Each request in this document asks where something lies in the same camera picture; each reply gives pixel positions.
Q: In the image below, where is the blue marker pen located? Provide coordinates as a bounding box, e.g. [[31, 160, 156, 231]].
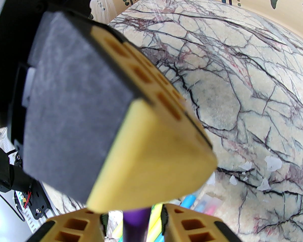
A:
[[180, 194, 198, 208]]

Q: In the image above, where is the purple marker pen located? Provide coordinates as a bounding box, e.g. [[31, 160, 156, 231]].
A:
[[122, 207, 152, 242]]

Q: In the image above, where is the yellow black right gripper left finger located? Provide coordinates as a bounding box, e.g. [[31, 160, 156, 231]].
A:
[[28, 208, 106, 242]]

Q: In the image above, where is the red black wire pair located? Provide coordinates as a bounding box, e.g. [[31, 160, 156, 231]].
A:
[[20, 191, 33, 208]]

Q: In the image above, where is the pink marker pen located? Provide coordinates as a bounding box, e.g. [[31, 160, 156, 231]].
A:
[[200, 200, 219, 215]]

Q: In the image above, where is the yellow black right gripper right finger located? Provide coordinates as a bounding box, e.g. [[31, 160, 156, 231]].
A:
[[161, 203, 240, 242]]

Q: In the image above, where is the yellow marker pen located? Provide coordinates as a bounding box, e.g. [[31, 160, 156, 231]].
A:
[[111, 220, 124, 242], [148, 204, 164, 242]]

